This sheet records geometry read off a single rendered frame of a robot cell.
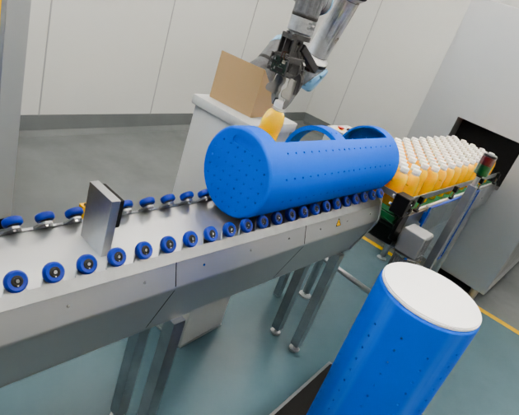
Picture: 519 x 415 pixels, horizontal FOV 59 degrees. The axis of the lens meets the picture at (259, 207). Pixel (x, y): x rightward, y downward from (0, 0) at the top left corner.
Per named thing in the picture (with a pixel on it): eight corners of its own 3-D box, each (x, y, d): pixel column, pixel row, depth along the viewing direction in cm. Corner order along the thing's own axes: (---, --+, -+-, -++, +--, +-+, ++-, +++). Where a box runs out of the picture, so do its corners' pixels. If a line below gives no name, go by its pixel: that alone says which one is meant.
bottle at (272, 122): (269, 160, 151) (293, 109, 142) (261, 165, 144) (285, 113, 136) (251, 149, 152) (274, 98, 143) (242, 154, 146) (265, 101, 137)
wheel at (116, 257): (104, 249, 106) (109, 249, 105) (121, 245, 109) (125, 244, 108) (108, 268, 106) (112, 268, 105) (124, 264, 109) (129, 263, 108)
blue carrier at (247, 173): (194, 193, 153) (215, 111, 142) (333, 172, 219) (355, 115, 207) (254, 235, 138) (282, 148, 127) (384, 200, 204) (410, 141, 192)
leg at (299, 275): (268, 330, 251) (307, 235, 225) (274, 327, 256) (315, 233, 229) (275, 337, 248) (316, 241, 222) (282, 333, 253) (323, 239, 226)
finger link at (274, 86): (256, 98, 138) (269, 69, 133) (268, 99, 142) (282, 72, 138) (263, 103, 136) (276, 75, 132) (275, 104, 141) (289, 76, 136)
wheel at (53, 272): (38, 264, 95) (42, 263, 93) (59, 259, 98) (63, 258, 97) (42, 286, 95) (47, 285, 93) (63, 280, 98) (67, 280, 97)
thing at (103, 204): (80, 235, 116) (89, 181, 110) (95, 232, 119) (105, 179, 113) (100, 257, 111) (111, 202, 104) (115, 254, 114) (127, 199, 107)
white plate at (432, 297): (481, 346, 108) (479, 350, 109) (483, 296, 132) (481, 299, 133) (373, 288, 116) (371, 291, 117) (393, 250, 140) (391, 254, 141)
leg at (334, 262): (286, 347, 244) (329, 250, 218) (292, 343, 248) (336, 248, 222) (294, 354, 241) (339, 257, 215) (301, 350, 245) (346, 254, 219)
